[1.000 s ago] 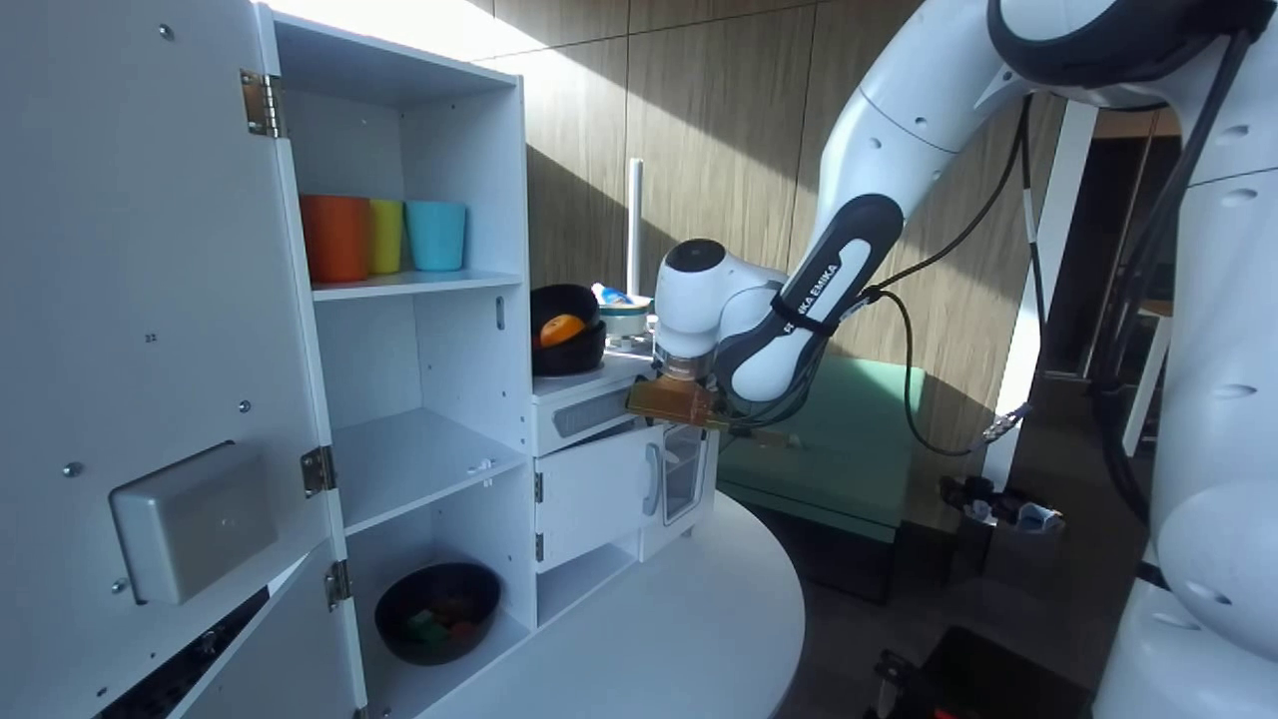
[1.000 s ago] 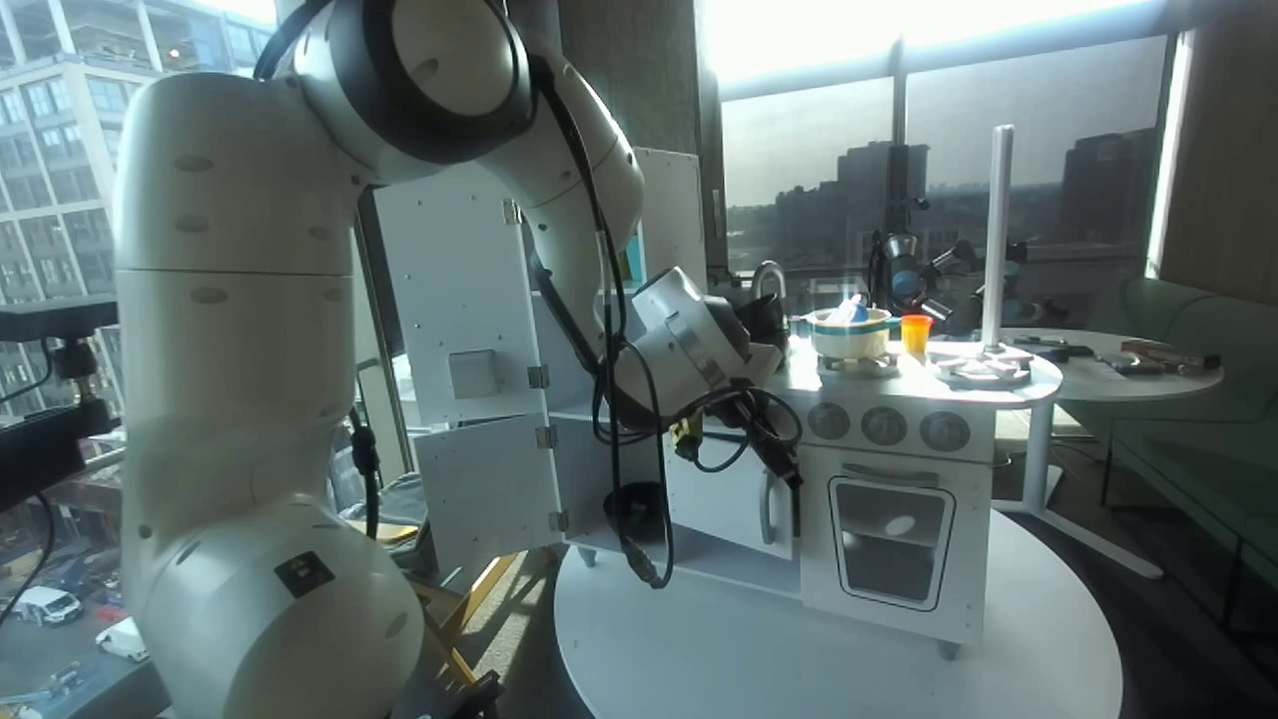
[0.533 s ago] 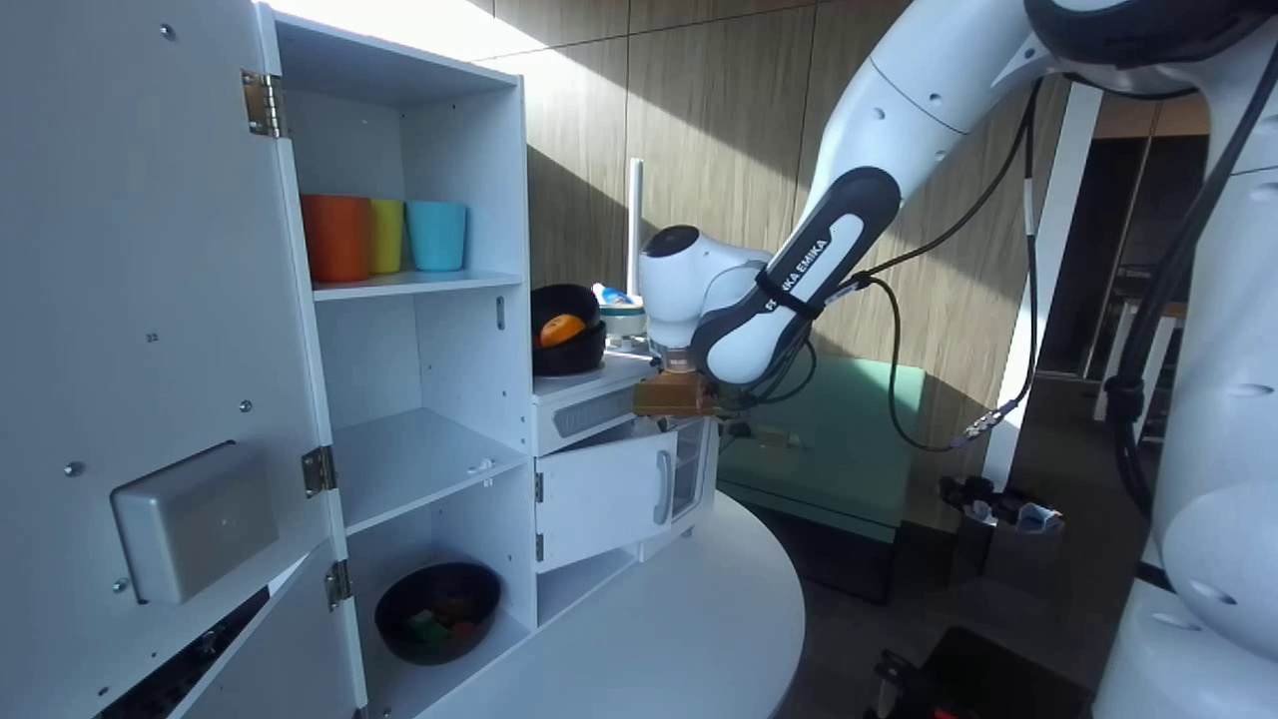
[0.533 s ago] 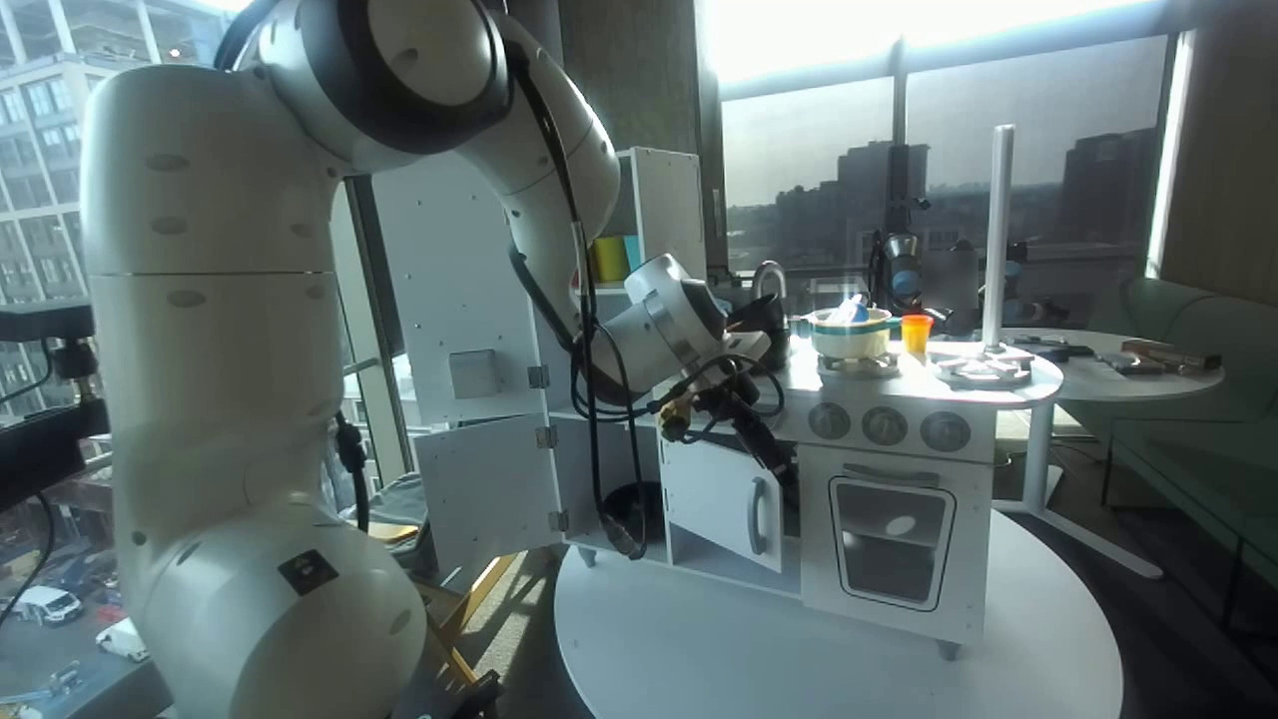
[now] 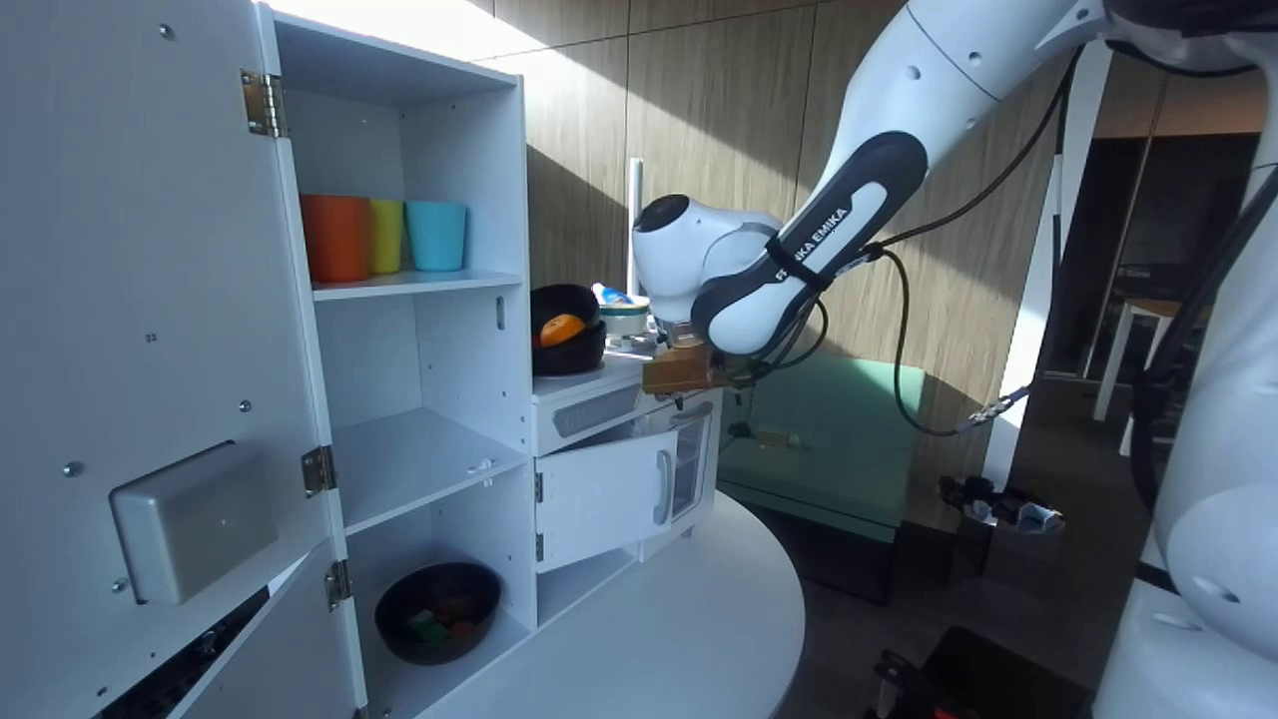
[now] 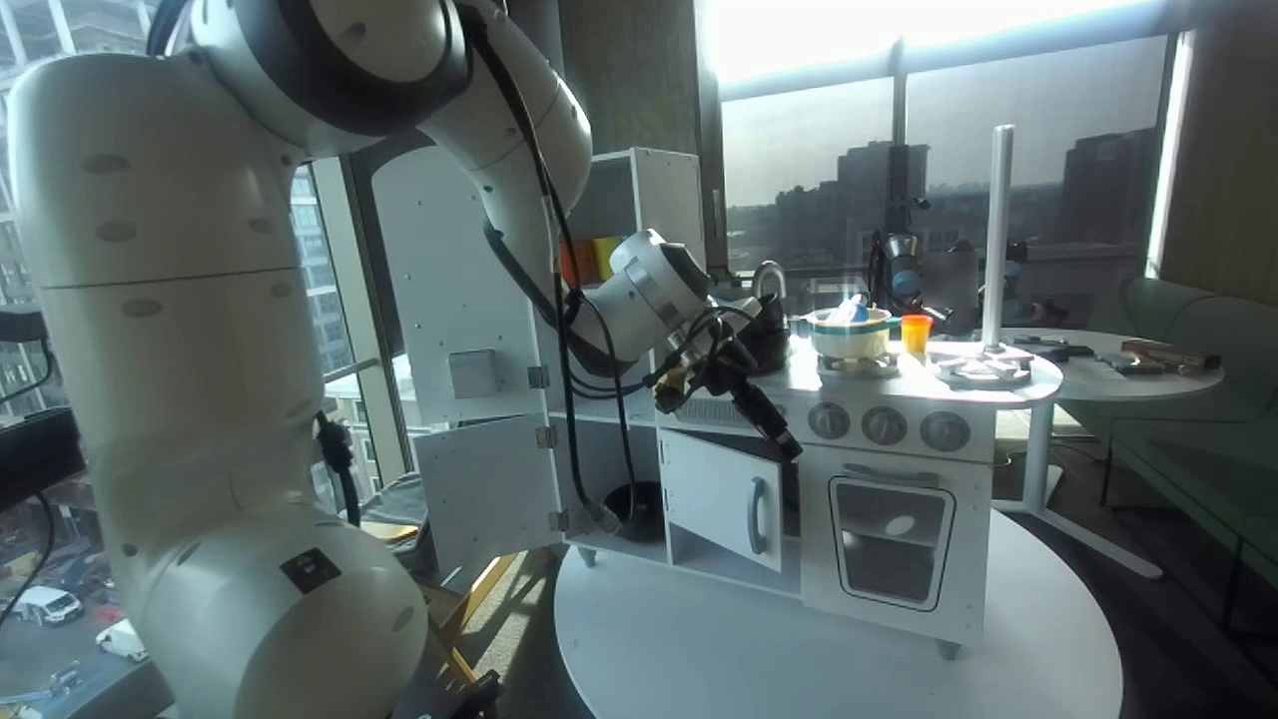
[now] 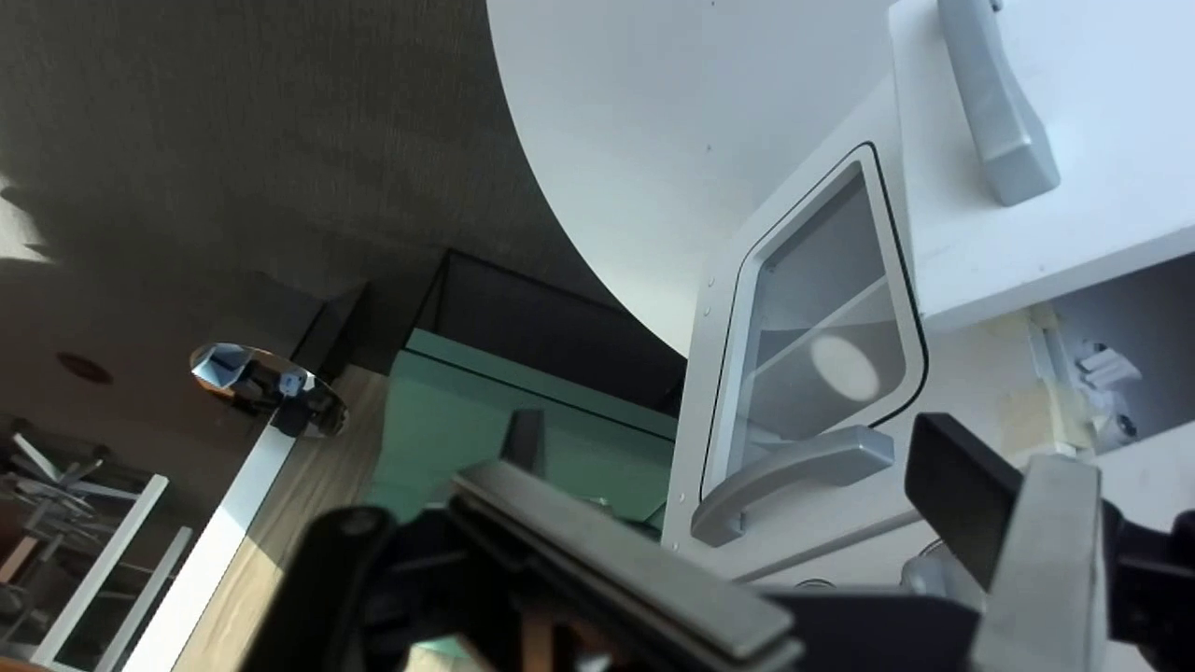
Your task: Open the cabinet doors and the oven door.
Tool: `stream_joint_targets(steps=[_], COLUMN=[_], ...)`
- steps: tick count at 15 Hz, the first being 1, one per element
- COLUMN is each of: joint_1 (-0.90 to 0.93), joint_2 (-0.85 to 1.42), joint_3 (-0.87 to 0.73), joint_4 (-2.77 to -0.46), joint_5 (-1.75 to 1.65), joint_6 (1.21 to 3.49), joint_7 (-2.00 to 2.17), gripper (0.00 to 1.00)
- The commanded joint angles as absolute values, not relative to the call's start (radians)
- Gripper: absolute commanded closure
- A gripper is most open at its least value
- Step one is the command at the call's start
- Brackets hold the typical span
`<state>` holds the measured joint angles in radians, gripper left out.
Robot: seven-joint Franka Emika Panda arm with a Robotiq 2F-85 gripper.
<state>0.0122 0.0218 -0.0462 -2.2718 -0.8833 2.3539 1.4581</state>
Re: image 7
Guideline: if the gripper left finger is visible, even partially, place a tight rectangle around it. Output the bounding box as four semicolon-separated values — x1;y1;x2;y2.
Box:
239;408;807;672

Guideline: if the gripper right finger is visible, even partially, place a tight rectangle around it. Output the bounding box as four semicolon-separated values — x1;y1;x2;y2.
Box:
903;411;1195;672

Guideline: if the white oven door with window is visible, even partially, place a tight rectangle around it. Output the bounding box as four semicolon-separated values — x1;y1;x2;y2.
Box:
657;67;986;589

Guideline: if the white cabinet door grey handle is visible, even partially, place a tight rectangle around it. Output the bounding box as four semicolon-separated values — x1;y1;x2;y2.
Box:
886;0;1195;334

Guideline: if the grey oven knob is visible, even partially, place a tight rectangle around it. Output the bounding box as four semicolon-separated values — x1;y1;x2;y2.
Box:
898;538;986;613

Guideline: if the green box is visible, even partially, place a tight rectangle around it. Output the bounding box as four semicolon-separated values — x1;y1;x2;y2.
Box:
366;324;686;532

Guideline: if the white toy kitchen unit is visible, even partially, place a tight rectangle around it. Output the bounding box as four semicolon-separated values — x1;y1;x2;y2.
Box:
926;226;1195;672

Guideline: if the black camera on stand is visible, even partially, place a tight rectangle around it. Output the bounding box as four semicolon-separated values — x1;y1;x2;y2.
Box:
187;334;352;439

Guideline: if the white vertical post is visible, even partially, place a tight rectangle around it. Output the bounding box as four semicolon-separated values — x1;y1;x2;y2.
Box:
121;415;305;672

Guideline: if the white metal frame rack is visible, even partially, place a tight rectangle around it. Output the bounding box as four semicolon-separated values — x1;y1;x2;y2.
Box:
0;415;197;672

